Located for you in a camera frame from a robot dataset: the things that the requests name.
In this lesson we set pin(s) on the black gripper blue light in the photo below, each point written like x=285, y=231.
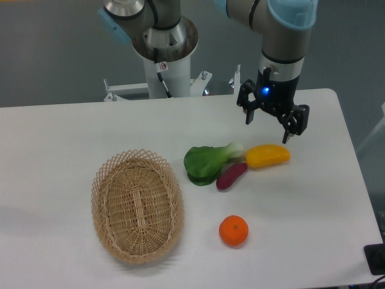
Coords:
x=277, y=99

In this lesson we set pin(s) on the green bok choy vegetable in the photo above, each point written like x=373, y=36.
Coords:
x=204, y=164

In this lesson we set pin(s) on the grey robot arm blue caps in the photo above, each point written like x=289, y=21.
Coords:
x=165, y=40

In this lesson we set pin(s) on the yellow mango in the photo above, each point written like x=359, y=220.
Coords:
x=266, y=155

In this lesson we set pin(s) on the purple sweet potato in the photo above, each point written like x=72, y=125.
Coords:
x=230, y=175

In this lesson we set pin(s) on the orange tangerine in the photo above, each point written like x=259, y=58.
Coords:
x=233, y=230

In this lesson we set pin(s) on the woven wicker basket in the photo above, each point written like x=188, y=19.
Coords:
x=137, y=206

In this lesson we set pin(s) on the black device at table edge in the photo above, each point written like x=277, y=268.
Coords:
x=374, y=254

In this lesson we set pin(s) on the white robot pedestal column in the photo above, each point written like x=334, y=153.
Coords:
x=175, y=74

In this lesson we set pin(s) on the white metal base frame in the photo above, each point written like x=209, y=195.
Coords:
x=198, y=87

